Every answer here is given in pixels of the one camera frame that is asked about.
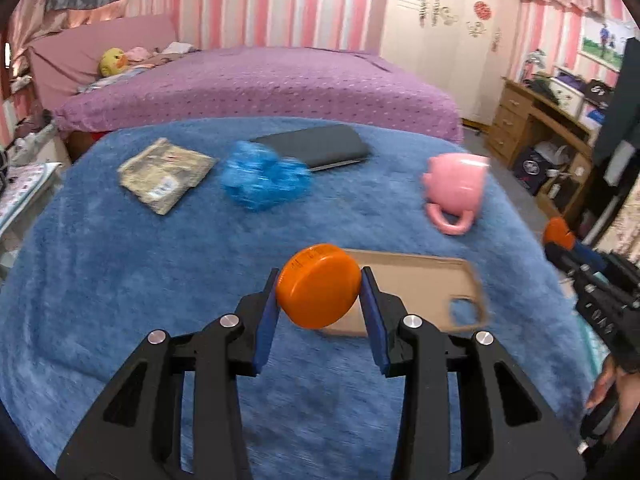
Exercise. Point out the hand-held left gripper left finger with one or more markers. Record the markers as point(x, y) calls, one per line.
point(267, 325)

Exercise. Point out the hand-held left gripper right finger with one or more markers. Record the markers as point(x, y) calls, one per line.
point(375, 325)

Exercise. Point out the orange round cap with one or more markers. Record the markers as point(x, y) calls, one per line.
point(317, 287)

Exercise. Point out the white side table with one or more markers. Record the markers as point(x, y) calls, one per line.
point(25, 200)

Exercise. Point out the person's right hand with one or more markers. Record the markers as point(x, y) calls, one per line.
point(602, 385)

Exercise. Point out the crumpled blue plastic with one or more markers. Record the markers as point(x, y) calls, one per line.
point(262, 177)

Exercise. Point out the small wall poster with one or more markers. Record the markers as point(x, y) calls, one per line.
point(602, 42)

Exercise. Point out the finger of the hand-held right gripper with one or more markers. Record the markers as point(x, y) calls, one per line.
point(575, 257)

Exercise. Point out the pink clothes pile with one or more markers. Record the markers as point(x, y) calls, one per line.
point(160, 54)

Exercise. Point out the purple bed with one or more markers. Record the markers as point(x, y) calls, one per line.
point(260, 85)

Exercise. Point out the black tablet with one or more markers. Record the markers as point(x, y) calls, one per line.
point(320, 145)

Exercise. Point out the pink covered headboard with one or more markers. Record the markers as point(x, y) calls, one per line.
point(75, 50)

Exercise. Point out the tan phone case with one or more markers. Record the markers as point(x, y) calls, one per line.
point(420, 285)

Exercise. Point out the black bag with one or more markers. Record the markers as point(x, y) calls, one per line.
point(530, 170)

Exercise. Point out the pink mug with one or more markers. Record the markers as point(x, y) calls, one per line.
point(457, 185)

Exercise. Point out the wooden desk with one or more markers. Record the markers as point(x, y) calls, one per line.
point(510, 115)

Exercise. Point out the white wardrobe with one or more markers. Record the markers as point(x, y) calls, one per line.
point(440, 60)

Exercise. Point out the white storage box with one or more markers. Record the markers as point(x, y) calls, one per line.
point(570, 92)

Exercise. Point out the blue fluffy blanket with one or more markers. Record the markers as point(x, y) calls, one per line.
point(125, 270)

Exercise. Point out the orange sock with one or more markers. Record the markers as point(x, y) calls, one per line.
point(559, 232)

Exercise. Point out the dark hanging clothing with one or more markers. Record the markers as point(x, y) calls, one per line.
point(617, 120)

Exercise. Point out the yellow duck plush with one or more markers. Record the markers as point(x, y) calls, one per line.
point(112, 62)

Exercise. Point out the printed paper packet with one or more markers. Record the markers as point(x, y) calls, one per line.
point(165, 172)

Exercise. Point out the red round sticker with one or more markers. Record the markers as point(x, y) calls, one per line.
point(482, 10)

